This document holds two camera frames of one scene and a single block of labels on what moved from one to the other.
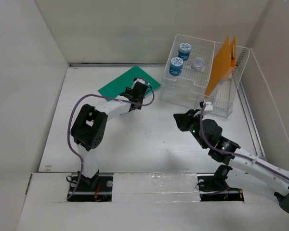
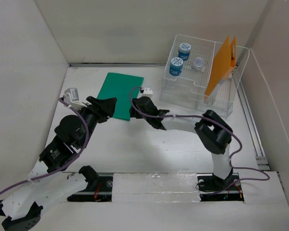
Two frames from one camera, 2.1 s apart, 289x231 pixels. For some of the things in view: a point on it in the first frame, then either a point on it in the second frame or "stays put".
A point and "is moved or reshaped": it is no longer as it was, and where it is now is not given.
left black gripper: (128, 91) to (107, 106)
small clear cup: (197, 63) stays put
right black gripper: (183, 120) to (133, 114)
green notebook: (114, 88) is moved or reshaped
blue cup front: (176, 66) stays put
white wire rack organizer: (188, 68) stays put
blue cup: (185, 49) stays put
